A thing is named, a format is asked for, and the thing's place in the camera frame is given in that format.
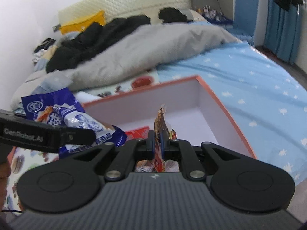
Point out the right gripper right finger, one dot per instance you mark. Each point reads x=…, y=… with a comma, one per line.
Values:
x=183, y=152

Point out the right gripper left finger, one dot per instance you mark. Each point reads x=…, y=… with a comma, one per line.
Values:
x=134, y=153

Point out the blue star bedsheet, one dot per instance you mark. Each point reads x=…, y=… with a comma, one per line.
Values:
x=268, y=104

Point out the person's left hand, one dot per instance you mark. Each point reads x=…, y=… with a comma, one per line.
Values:
x=5, y=172

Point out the fruit print mat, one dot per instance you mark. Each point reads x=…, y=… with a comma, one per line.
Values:
x=47, y=184

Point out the blue chair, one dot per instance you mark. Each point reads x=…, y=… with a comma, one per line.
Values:
x=245, y=20

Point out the cream padded headboard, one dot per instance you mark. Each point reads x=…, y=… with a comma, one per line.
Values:
x=120, y=9

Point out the black clothes pile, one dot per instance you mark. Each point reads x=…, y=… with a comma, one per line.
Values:
x=93, y=41

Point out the black garment on pillow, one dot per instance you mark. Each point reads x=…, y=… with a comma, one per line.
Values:
x=172, y=15

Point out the red butterfly pastry snack pack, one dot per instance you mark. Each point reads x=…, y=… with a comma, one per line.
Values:
x=140, y=133

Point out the light blue paper packaging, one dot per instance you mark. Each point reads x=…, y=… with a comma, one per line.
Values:
x=55, y=81

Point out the blue white snack bag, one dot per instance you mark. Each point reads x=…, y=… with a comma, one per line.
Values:
x=61, y=108

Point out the blue curtain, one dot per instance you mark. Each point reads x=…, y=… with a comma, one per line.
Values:
x=283, y=28

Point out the small red spicy strip pack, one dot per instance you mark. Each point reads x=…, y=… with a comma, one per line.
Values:
x=158, y=164

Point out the clothes pile at bedside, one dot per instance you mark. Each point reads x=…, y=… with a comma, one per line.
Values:
x=40, y=50

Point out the yellow pillow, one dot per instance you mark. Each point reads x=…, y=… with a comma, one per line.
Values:
x=82, y=23

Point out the pink box base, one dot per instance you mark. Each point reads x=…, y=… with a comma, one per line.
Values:
x=192, y=109

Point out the grey duvet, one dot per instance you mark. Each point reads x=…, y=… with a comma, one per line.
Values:
x=145, y=48

